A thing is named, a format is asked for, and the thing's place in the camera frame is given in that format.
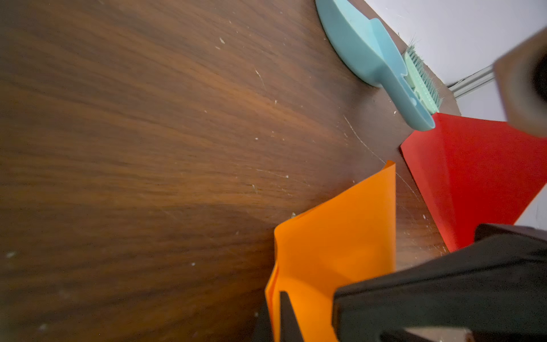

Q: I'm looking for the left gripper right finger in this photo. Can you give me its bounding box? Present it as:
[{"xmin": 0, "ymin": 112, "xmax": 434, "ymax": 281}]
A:
[{"xmin": 280, "ymin": 292, "xmax": 303, "ymax": 342}]

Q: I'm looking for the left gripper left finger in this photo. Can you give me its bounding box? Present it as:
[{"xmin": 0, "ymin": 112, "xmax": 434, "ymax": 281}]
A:
[{"xmin": 252, "ymin": 301, "xmax": 274, "ymax": 342}]

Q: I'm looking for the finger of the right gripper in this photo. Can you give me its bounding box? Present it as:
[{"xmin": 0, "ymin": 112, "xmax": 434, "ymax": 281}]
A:
[{"xmin": 332, "ymin": 224, "xmax": 546, "ymax": 341}]

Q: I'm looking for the orange square paper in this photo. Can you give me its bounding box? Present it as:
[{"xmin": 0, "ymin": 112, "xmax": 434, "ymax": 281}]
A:
[{"xmin": 265, "ymin": 161, "xmax": 396, "ymax": 341}]

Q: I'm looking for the red square paper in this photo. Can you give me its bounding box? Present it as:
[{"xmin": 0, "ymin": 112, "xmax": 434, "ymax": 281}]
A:
[{"xmin": 400, "ymin": 113, "xmax": 546, "ymax": 252}]

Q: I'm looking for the green hand brush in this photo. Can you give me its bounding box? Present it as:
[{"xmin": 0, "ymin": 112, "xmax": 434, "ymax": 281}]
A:
[{"xmin": 403, "ymin": 46, "xmax": 442, "ymax": 115}]

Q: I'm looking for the light blue dustpan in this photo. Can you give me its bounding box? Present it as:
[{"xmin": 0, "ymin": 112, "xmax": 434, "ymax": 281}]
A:
[{"xmin": 316, "ymin": 0, "xmax": 436, "ymax": 131}]

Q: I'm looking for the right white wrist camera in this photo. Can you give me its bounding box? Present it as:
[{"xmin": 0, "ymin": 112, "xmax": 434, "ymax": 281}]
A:
[{"xmin": 493, "ymin": 28, "xmax": 546, "ymax": 138}]

